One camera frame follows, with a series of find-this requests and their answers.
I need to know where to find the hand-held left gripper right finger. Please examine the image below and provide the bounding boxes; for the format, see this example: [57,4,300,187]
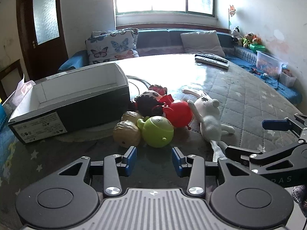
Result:
[171,147,250,197]

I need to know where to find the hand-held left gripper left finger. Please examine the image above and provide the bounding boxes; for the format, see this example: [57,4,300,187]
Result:
[58,146,138,197]

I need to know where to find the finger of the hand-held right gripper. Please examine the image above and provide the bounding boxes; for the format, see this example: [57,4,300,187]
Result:
[224,141,307,170]
[262,113,307,146]

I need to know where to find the beige peanut toy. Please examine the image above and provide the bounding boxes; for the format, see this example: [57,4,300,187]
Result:
[113,111,144,148]

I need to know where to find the green alien toy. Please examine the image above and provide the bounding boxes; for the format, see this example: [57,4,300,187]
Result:
[137,116,174,148]

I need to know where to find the white knit rabbit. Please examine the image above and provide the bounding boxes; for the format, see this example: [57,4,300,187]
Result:
[182,89,236,164]

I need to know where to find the red round toy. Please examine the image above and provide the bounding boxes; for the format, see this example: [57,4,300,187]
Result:
[163,99,193,130]

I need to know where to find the moustached figure toy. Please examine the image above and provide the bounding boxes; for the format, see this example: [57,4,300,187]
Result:
[133,90,174,118]

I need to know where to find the black and white cardboard box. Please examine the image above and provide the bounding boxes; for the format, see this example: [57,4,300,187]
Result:
[8,62,130,145]

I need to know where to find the grey quilted desktop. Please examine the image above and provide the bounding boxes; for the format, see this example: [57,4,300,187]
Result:
[0,53,305,223]

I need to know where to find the person's right hand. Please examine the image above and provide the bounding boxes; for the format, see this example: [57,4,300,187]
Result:
[291,184,307,205]

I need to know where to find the small clear plastic container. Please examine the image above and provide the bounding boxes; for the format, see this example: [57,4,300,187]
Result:
[279,71,296,88]

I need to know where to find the scattered small toy bricks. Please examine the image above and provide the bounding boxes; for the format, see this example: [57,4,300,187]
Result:
[249,67,270,80]

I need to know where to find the clear plastic bin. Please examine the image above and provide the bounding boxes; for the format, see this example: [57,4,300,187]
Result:
[256,50,283,79]

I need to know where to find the small red figure toy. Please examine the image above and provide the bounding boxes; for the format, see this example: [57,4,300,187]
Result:
[148,85,168,96]

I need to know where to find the green bowl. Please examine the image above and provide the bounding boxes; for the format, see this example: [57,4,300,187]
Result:
[249,43,266,53]

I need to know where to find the white remote control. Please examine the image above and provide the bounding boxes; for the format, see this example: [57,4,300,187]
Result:
[195,56,229,69]

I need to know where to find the yellow green plush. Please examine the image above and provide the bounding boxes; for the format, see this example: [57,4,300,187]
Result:
[241,32,255,48]

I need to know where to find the black remote control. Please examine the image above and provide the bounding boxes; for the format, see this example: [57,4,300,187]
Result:
[197,54,228,64]

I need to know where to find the grey pillow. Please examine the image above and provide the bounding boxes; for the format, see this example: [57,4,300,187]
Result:
[180,30,226,57]

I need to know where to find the butterfly print pillow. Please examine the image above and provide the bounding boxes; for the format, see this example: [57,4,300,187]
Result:
[91,28,139,51]
[85,31,139,65]

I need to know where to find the orange pinwheel on stick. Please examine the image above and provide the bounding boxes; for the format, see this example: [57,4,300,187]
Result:
[228,5,237,33]

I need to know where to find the blue sofa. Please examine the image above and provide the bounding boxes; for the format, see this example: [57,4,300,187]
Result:
[58,28,303,104]

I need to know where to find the pink tissue paper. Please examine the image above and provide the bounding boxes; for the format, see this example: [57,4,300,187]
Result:
[14,75,36,108]

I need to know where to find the blue box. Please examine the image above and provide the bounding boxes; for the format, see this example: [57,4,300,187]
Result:
[0,104,6,131]

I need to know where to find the dark wooden door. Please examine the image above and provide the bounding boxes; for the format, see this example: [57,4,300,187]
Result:
[16,0,69,82]

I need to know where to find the brown wooden frame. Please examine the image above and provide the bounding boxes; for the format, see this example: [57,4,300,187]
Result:
[0,59,24,103]

